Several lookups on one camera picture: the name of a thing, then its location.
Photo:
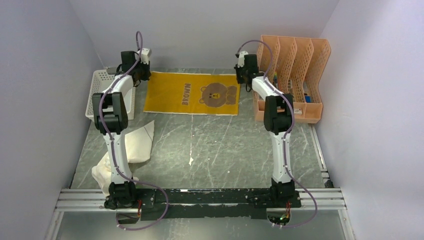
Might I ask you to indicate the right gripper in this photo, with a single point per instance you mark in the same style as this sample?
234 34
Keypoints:
239 81

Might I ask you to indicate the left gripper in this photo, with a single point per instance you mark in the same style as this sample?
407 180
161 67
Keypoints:
148 75

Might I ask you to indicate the yellow brown bear towel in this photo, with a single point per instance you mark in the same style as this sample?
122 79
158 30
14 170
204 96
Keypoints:
192 94

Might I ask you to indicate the cream white towel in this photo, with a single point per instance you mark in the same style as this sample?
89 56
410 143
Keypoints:
138 145

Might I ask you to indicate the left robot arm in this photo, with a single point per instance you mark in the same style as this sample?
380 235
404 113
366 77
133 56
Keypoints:
111 119

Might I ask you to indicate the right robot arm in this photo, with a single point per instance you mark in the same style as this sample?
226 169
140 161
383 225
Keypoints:
278 120

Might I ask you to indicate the orange file organizer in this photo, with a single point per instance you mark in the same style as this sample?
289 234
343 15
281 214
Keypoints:
297 67

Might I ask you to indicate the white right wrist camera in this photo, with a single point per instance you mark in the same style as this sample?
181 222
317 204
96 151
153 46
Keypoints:
241 58

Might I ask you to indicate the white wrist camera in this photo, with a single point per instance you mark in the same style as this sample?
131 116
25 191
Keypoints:
144 55
241 58

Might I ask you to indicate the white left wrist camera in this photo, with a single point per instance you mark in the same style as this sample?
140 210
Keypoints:
144 55

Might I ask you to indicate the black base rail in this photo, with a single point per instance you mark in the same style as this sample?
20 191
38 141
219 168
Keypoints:
152 203

